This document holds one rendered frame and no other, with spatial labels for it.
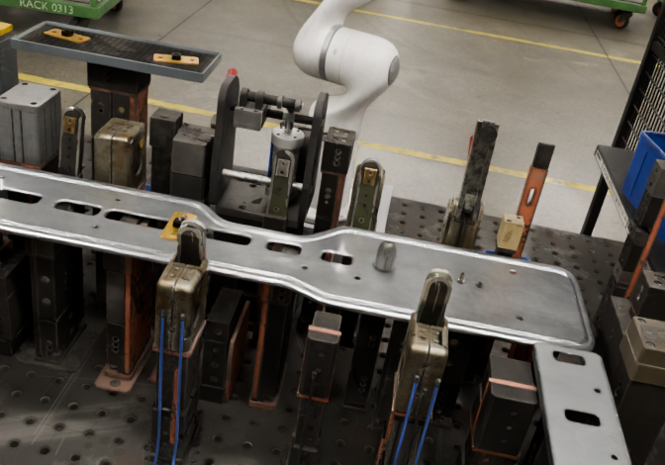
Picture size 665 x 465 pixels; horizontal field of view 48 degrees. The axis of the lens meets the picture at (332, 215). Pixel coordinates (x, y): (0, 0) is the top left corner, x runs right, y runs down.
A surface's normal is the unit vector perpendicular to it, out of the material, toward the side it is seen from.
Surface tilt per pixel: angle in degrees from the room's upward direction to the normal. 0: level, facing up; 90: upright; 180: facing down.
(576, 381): 0
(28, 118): 90
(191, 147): 90
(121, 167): 90
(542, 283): 0
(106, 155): 90
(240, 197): 0
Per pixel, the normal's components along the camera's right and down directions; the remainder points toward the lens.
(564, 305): 0.15, -0.86
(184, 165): -0.13, 0.48
